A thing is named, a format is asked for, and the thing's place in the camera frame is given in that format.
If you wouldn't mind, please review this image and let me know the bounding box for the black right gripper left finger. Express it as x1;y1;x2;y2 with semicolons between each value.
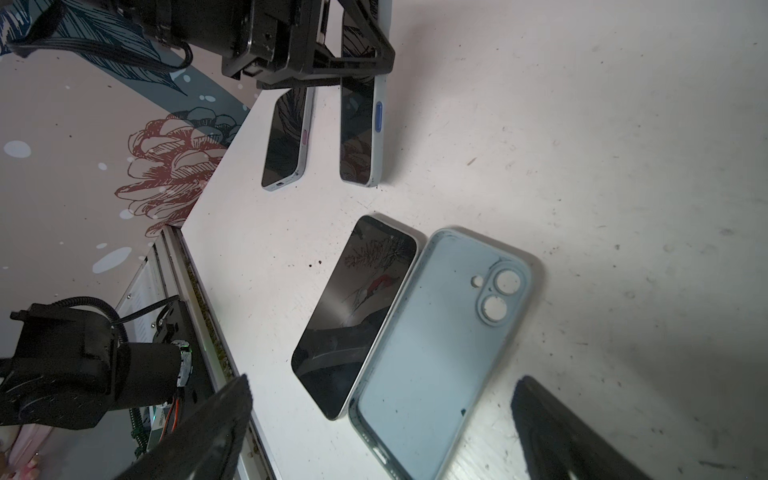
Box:
116;375;252;480

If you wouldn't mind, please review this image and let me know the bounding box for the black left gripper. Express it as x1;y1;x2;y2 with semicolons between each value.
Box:
222;1;395;90

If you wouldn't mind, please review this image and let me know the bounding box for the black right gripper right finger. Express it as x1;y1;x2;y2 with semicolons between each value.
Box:
511;376;648;480

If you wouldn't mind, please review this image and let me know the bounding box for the pale green phone case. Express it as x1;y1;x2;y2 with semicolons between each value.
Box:
348;228;534;479

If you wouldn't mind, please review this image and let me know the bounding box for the phone with black screen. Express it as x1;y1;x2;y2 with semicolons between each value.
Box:
290;215;419;421

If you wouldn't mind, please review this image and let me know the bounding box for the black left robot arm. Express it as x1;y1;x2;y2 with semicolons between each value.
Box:
1;1;395;89

